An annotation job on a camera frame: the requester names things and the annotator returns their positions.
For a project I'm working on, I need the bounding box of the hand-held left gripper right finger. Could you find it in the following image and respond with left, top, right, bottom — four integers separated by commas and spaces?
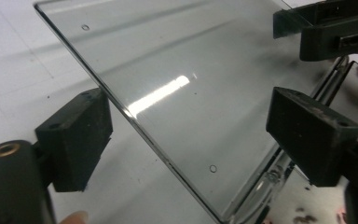
265, 86, 358, 188

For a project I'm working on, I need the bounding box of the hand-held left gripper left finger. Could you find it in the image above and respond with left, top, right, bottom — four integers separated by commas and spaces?
34, 87, 115, 193

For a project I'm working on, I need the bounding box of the smoked clear acrylic holder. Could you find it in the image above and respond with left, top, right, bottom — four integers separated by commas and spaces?
34, 0, 358, 224

